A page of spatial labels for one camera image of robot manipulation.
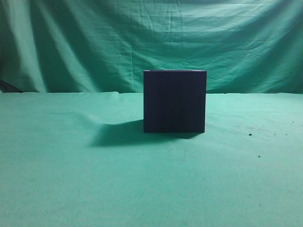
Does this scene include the large dark blue box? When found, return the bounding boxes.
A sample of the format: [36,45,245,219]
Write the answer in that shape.
[143,70,207,133]

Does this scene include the green table cloth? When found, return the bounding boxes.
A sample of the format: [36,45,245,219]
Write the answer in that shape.
[0,92,303,227]

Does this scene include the green backdrop curtain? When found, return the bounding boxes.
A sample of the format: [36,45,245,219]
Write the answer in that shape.
[0,0,303,93]

